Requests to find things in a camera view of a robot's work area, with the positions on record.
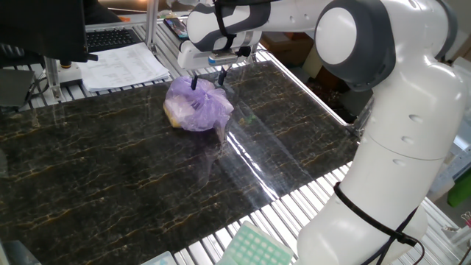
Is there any purple plastic bag of things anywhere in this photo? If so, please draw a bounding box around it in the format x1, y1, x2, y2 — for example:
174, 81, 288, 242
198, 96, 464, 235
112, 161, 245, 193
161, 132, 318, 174
163, 75, 236, 133

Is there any slim aluminium upright post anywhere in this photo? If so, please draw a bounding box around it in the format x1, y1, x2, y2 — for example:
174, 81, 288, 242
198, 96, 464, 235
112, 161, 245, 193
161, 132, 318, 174
144, 0, 160, 49

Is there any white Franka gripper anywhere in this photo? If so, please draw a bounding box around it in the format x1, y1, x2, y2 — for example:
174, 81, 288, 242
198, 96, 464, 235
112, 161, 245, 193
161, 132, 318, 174
177, 39, 229, 91

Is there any green pipette tip box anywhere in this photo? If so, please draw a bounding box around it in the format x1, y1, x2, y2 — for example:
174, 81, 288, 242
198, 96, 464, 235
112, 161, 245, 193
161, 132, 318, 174
216, 219, 296, 265
141, 250, 178, 265

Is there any black keyboard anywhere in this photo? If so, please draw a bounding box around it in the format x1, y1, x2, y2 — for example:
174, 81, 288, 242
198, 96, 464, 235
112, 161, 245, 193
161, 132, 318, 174
85, 26, 143, 54

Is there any white printed paper stack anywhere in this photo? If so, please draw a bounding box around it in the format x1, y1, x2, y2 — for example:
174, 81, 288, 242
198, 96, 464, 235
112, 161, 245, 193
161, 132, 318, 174
76, 41, 172, 93

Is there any black computer monitor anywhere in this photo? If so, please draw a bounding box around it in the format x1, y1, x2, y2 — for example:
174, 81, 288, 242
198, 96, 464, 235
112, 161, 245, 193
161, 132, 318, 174
0, 0, 99, 70

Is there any brown cardboard box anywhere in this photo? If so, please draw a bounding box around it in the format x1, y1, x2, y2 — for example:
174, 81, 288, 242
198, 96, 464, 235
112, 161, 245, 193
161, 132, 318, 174
258, 31, 314, 68

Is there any green plastic container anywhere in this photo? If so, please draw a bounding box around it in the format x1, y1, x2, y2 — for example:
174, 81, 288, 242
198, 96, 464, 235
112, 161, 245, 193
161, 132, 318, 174
446, 170, 471, 208

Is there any black marble pattern mat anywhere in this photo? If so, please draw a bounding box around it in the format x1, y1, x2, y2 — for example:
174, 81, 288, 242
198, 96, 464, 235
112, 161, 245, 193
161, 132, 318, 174
0, 60, 360, 265

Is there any silver wrist camera blue end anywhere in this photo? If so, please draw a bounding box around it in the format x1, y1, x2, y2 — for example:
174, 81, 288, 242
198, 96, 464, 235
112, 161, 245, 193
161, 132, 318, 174
207, 49, 242, 68

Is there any black arm base cable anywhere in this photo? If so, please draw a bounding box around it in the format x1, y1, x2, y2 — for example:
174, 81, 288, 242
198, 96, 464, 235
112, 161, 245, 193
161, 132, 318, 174
333, 181, 426, 265

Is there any black smartphone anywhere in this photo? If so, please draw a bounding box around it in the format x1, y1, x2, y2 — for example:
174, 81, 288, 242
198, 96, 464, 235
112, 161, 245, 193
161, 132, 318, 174
162, 16, 191, 41

